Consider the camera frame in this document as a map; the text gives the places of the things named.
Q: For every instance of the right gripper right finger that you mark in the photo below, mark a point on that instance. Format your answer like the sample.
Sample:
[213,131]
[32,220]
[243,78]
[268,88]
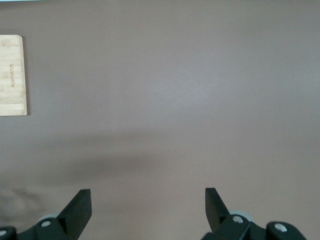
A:
[217,217]

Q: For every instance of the bamboo cutting board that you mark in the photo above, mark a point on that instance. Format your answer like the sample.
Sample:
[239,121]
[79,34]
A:
[12,75]

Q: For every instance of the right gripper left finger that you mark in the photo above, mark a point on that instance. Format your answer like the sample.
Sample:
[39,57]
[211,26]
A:
[75,215]

